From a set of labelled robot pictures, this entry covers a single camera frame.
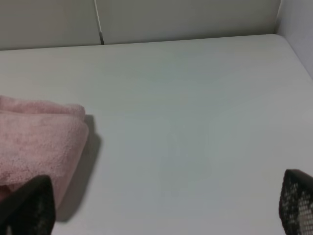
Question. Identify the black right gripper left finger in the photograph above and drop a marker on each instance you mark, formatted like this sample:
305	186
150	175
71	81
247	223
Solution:
30	210

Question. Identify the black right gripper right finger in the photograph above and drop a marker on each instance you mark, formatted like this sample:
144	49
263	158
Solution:
296	203

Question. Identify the pink terry towel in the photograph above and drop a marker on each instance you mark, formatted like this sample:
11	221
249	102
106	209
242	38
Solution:
40	138

